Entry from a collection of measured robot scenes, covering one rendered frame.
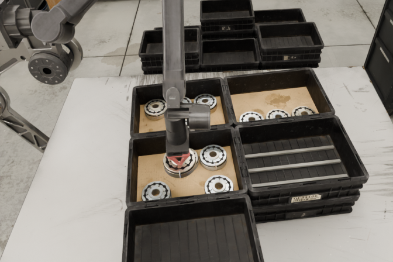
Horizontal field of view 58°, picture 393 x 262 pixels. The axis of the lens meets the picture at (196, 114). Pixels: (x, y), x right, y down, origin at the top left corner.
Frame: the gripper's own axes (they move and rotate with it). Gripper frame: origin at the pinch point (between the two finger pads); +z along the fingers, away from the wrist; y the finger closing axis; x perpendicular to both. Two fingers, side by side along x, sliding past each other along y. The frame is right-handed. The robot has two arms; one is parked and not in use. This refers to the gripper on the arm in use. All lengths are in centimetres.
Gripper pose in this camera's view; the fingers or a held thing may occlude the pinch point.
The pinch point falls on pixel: (179, 156)
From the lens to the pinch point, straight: 110.8
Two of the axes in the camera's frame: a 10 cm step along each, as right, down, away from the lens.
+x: -10.0, 0.6, -0.1
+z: 0.3, 6.9, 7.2
